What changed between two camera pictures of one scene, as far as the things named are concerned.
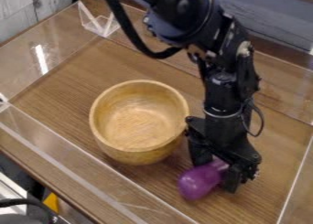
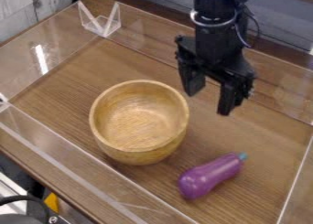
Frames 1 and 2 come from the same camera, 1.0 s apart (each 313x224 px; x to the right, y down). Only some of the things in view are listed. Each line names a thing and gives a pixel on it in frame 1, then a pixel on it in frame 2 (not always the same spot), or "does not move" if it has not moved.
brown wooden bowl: [138, 120] does not move
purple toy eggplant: [198, 181] does not move
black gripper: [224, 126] -> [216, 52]
